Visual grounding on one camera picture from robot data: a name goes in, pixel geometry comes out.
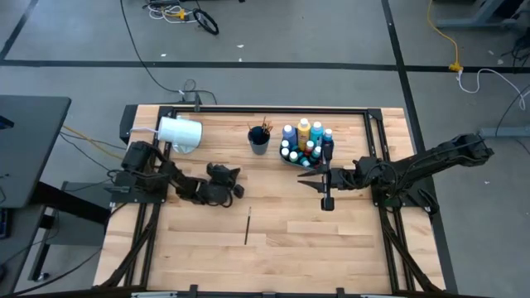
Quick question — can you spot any large yellow paint bottle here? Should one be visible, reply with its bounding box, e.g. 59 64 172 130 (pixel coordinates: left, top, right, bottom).
296 118 311 152

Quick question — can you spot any thin yellow cable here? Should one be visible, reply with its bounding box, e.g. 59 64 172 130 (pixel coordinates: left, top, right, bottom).
60 124 125 161

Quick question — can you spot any black cable cluster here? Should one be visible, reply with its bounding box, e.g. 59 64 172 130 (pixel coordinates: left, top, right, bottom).
508 35 530 63

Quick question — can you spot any black aluminium table frame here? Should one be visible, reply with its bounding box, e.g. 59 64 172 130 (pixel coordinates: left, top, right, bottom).
93 103 460 298

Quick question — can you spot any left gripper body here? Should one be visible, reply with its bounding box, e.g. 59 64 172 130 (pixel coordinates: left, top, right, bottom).
198 163 245 207

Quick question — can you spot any large turquoise paint bottle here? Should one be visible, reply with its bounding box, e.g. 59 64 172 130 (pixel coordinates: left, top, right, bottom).
310 120 325 147

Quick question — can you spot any coiled black cable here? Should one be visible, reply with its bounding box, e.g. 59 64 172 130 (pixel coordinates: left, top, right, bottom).
192 7 220 36

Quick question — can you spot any desk with grey legs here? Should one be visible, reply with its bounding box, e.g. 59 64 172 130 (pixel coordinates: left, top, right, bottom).
434 0 530 32

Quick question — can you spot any yellow extension cable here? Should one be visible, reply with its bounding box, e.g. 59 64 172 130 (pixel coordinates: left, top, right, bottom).
426 0 465 74

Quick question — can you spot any teal plastic bin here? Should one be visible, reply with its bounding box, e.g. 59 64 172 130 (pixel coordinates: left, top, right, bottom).
279 138 335 171

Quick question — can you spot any white floor cable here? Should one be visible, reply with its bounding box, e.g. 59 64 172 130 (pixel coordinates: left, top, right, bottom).
456 68 530 113

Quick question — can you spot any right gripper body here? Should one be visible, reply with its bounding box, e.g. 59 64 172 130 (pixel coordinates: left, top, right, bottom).
320 143 360 211

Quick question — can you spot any black desk base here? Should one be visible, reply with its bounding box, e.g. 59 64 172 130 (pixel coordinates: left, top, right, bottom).
0 180 113 291

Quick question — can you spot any dark blue plastic cup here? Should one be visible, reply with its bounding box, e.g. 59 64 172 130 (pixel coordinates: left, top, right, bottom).
247 126 271 156

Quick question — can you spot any white and yellow cable bundle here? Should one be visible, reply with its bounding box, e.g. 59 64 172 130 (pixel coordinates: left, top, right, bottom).
142 0 195 25

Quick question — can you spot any black desk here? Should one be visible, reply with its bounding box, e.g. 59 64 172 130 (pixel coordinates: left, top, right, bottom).
0 94 72 210

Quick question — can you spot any long black floor cable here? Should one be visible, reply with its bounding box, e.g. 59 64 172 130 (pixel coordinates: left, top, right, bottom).
119 0 219 105

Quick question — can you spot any large lavender paint bottle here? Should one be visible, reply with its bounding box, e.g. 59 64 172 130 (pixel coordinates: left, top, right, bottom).
282 123 298 150

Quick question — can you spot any grey desk foot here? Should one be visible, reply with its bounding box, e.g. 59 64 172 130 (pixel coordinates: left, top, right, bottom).
475 126 530 138

